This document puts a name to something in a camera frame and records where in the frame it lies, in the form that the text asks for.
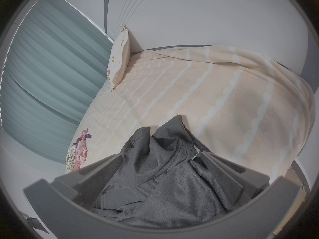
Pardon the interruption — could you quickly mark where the blue-green curtain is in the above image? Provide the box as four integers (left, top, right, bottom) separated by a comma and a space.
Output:
0, 69, 84, 165
4, 0, 115, 125

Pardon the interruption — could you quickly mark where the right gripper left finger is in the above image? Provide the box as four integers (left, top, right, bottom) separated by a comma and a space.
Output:
51, 154, 122, 210

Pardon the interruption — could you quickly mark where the bed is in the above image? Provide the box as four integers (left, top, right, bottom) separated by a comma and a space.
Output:
65, 0, 318, 184

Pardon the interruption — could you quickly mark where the black T-shirt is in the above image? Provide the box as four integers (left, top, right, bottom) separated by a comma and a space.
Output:
91, 115, 246, 228

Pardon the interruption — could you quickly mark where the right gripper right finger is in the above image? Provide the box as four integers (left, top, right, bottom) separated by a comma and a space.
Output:
202, 152, 271, 197

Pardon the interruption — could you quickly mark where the pile of clothes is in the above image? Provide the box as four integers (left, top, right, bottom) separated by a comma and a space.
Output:
65, 129, 92, 174

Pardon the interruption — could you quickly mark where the white printed pillow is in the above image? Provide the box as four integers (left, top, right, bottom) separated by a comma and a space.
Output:
107, 26, 130, 91

